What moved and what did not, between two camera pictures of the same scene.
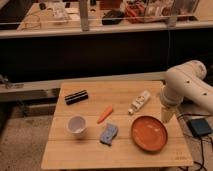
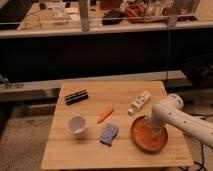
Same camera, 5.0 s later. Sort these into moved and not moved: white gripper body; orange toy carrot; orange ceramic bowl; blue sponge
Moved: white gripper body
Not moved: blue sponge; orange ceramic bowl; orange toy carrot
